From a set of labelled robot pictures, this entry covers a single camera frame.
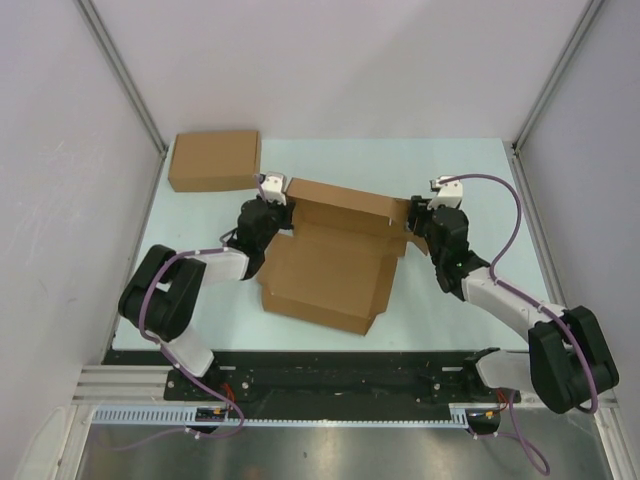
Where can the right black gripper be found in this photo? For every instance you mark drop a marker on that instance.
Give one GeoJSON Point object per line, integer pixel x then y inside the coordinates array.
{"type": "Point", "coordinates": [418, 209]}

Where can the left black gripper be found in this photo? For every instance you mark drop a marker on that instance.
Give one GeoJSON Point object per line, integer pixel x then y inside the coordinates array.
{"type": "Point", "coordinates": [286, 211]}

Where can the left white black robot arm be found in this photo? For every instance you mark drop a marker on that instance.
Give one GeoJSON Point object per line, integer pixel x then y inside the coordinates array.
{"type": "Point", "coordinates": [160, 298]}

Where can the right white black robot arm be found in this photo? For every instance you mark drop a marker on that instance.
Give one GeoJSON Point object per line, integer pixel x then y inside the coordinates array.
{"type": "Point", "coordinates": [568, 361]}

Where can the closed brown cardboard box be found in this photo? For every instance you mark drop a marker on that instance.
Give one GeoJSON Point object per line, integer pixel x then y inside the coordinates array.
{"type": "Point", "coordinates": [215, 161]}

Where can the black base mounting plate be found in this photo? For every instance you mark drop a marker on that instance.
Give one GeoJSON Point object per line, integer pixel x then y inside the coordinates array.
{"type": "Point", "coordinates": [456, 360]}

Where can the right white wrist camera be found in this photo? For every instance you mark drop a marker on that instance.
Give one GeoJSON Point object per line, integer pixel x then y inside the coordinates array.
{"type": "Point", "coordinates": [448, 193]}

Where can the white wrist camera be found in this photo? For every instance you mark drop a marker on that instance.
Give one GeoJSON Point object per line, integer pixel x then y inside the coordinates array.
{"type": "Point", "coordinates": [271, 187]}
{"type": "Point", "coordinates": [448, 193]}

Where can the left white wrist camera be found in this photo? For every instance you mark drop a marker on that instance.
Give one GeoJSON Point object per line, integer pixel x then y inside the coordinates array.
{"type": "Point", "coordinates": [271, 187]}

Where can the front aluminium extrusion rail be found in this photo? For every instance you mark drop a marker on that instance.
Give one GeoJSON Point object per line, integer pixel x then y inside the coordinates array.
{"type": "Point", "coordinates": [122, 384]}

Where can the white slotted cable duct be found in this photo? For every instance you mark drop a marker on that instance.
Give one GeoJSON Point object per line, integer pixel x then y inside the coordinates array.
{"type": "Point", "coordinates": [281, 414]}

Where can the right aluminium frame post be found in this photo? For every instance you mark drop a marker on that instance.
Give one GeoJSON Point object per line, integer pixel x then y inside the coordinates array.
{"type": "Point", "coordinates": [578, 35]}

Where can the aluminium frame post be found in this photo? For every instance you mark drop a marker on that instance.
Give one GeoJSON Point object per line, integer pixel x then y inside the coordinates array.
{"type": "Point", "coordinates": [108, 48]}
{"type": "Point", "coordinates": [578, 35]}

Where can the left aluminium frame post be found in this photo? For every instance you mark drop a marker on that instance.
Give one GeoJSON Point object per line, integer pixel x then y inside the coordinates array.
{"type": "Point", "coordinates": [108, 48]}

